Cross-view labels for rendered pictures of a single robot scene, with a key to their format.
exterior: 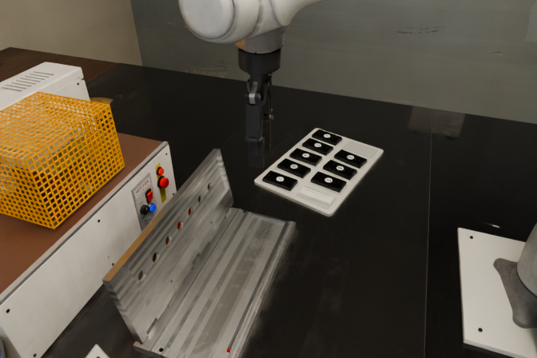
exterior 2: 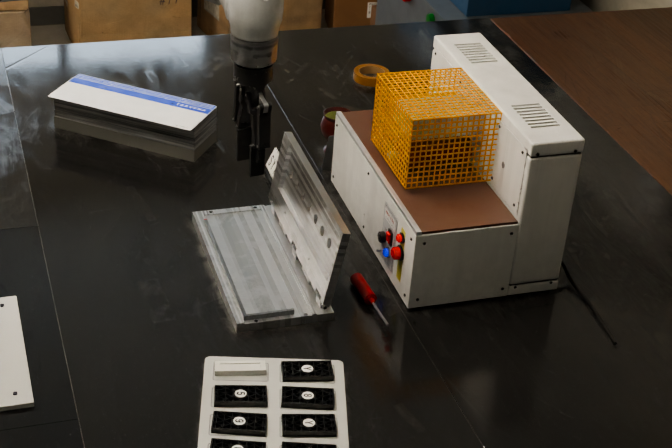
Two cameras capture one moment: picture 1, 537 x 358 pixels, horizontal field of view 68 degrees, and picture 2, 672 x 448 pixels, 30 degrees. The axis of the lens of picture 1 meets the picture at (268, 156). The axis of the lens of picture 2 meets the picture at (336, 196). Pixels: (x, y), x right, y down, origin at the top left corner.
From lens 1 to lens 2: 287 cm
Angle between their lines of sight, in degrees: 105
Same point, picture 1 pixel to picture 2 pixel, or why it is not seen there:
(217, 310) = (239, 238)
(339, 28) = not seen: outside the picture
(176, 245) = (301, 210)
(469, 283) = (14, 341)
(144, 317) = (274, 188)
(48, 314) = (341, 169)
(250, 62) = not seen: hidden behind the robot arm
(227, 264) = (268, 266)
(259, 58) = not seen: hidden behind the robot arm
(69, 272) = (352, 169)
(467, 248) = (19, 378)
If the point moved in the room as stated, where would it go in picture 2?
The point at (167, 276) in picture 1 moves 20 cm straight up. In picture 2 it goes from (286, 204) to (291, 124)
